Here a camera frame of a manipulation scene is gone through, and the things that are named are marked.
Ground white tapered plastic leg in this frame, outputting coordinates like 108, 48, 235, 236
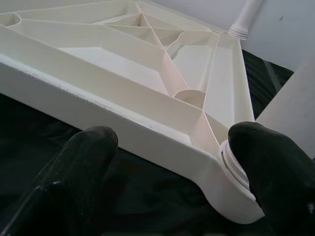
227, 0, 268, 40
220, 58, 315, 204

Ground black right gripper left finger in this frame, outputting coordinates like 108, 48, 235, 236
0, 125, 119, 236

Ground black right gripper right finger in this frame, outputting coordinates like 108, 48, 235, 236
227, 121, 315, 236

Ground white plastic children table top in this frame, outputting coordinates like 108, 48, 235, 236
0, 0, 265, 224

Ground black table cloth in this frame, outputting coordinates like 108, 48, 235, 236
0, 49, 315, 236

